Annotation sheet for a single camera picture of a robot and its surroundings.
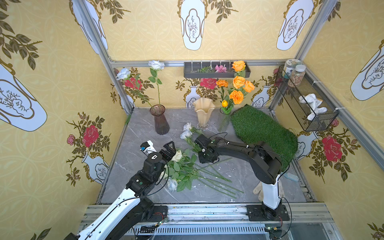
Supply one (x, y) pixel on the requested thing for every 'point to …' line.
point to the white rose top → (187, 126)
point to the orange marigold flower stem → (222, 83)
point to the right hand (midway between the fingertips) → (205, 156)
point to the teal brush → (291, 176)
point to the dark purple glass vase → (161, 124)
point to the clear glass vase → (224, 116)
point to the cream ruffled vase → (203, 106)
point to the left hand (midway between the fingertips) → (164, 145)
